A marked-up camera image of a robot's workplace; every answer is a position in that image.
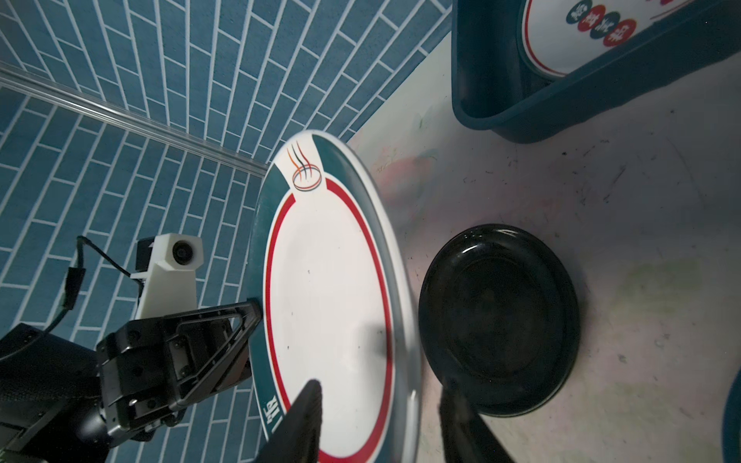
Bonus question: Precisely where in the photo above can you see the small green rim plate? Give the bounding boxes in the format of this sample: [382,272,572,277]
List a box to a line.
[243,130,422,462]

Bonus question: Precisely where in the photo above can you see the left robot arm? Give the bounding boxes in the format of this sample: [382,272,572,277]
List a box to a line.
[1,300,262,462]

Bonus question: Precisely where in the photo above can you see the black plate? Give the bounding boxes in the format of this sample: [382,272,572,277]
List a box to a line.
[419,224,581,418]

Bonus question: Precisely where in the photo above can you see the green red rim plate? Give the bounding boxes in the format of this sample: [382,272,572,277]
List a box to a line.
[721,372,741,463]

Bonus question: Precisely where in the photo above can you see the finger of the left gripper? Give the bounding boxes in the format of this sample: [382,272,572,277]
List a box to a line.
[164,299,262,405]

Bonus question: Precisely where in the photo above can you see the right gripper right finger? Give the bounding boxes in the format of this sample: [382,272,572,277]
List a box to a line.
[439,386,514,463]

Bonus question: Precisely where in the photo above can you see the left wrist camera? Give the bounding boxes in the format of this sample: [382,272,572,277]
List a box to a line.
[130,233,205,319]

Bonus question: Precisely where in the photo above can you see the white plate red characters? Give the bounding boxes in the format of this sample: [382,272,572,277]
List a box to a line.
[520,0,691,78]

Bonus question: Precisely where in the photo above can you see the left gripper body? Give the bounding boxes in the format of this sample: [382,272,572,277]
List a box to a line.
[96,318,184,431]

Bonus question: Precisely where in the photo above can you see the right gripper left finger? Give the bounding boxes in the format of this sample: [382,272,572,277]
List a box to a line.
[255,379,322,463]

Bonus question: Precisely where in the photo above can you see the teal plastic bin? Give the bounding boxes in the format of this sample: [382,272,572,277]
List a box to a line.
[452,1,740,144]

